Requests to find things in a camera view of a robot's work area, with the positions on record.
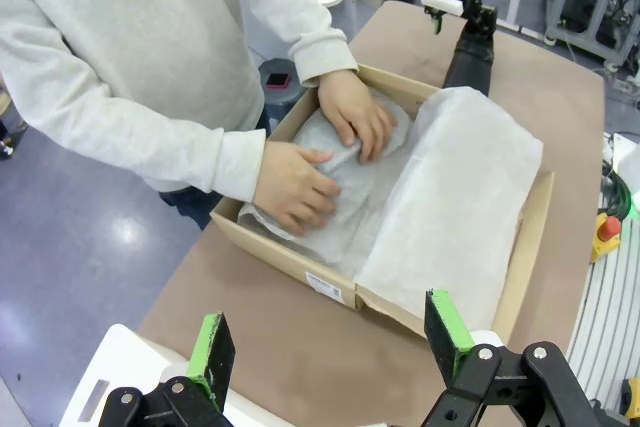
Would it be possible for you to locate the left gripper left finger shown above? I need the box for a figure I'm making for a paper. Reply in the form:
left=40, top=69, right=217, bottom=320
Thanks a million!
left=98, top=311, right=237, bottom=427

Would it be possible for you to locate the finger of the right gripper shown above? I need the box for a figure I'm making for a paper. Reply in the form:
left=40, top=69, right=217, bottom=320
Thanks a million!
left=423, top=5, right=445, bottom=36

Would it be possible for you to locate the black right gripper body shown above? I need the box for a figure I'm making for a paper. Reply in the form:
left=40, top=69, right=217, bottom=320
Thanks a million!
left=460, top=0, right=500, bottom=41

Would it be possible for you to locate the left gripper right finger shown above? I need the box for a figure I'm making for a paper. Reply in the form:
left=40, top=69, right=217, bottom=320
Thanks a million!
left=419, top=289, right=604, bottom=427

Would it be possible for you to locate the white tissue paper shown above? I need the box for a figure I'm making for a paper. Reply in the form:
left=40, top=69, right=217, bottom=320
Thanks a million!
left=237, top=85, right=545, bottom=333

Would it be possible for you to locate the person's right forearm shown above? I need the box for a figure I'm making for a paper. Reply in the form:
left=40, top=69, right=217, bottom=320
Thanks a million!
left=94, top=79, right=267, bottom=203

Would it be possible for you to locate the person's left forearm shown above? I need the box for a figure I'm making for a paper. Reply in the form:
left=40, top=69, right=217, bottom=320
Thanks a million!
left=244, top=0, right=360, bottom=88

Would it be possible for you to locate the brown cardboard shoe box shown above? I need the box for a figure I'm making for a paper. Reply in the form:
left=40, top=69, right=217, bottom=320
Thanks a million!
left=209, top=63, right=556, bottom=343

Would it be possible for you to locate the person's left hand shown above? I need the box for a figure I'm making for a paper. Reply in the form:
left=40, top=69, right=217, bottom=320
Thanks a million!
left=317, top=68, right=400, bottom=165

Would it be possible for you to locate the person's right hand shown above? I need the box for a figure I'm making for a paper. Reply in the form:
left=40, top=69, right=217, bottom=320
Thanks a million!
left=252, top=140, right=343, bottom=237

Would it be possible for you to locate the dark round stool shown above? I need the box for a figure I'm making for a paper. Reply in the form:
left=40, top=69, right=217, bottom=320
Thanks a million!
left=257, top=58, right=307, bottom=137

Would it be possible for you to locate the person in grey sweatshirt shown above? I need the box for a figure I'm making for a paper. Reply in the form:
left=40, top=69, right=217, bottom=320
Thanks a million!
left=0, top=0, right=281, bottom=231

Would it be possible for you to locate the ribbed aluminium base plate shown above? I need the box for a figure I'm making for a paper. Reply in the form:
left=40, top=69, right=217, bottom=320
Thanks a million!
left=568, top=241, right=640, bottom=416

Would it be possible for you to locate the black cable bundle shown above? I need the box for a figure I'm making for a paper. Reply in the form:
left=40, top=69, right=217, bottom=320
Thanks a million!
left=598, top=156, right=636, bottom=222

